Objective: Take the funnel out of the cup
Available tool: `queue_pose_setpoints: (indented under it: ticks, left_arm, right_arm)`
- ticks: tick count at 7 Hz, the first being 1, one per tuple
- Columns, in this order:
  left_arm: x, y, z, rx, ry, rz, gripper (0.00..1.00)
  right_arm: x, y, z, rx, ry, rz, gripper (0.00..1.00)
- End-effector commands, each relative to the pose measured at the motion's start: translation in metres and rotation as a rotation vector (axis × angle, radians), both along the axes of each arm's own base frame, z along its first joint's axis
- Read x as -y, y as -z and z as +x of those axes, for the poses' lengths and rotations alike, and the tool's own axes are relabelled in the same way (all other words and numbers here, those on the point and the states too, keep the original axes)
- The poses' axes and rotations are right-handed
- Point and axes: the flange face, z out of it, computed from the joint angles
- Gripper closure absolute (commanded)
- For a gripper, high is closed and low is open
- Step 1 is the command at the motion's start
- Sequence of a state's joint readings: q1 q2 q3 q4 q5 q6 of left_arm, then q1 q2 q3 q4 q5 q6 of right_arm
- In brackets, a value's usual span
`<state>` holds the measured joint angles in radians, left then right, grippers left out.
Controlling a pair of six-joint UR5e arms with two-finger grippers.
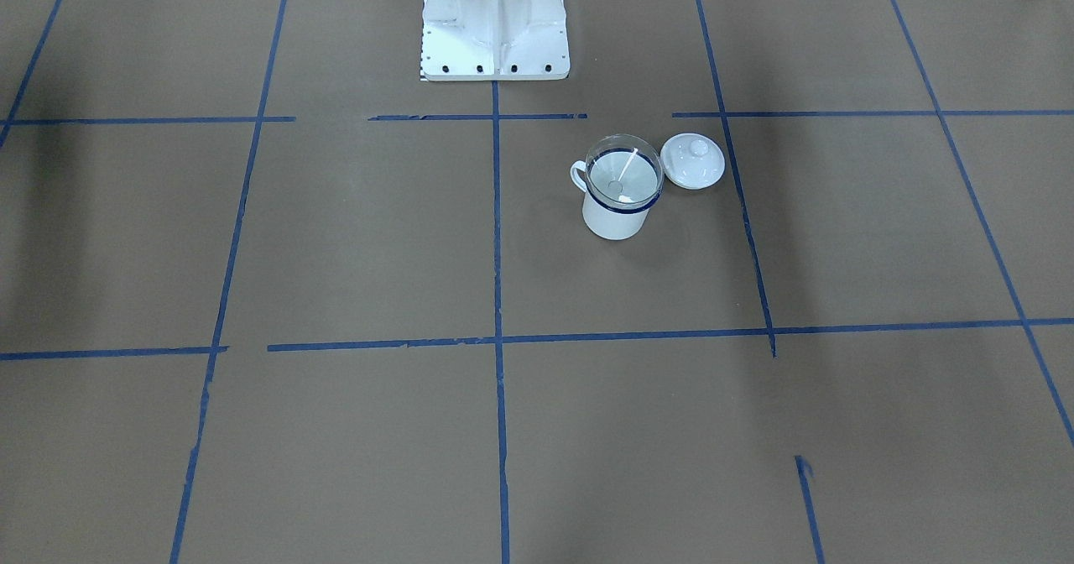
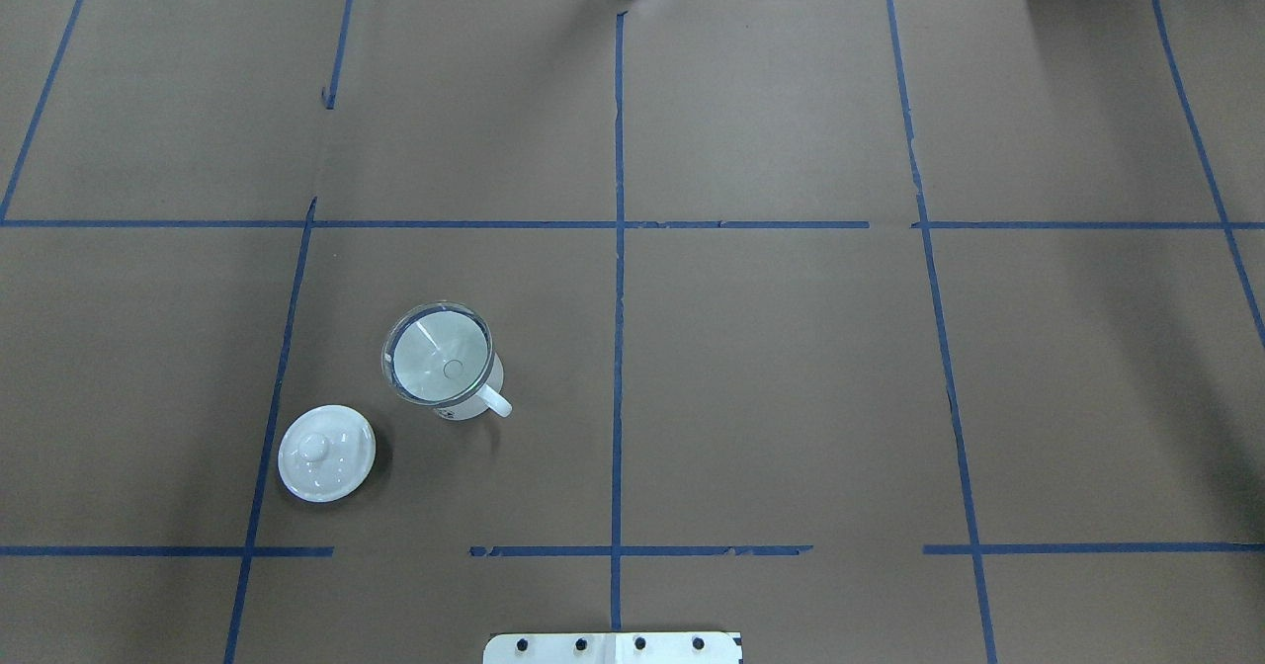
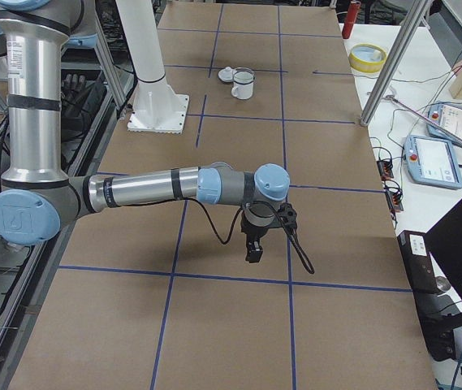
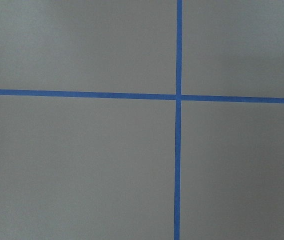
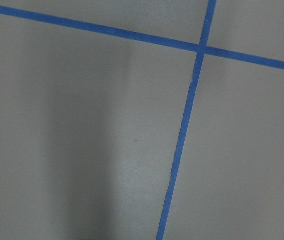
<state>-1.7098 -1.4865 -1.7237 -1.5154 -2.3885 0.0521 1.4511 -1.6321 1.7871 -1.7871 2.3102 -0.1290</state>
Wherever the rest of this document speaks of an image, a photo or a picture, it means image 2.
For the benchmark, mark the white enamel mug blue rim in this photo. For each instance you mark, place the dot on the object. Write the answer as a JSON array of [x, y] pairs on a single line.
[[487, 398]]

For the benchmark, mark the clear glass funnel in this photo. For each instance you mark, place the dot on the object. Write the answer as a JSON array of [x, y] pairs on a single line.
[[438, 355]]

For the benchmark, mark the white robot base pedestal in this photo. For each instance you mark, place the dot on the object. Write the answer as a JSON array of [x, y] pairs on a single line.
[[615, 647]]

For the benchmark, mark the white ceramic lid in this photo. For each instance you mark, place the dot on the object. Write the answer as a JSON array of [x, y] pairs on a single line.
[[326, 454]]

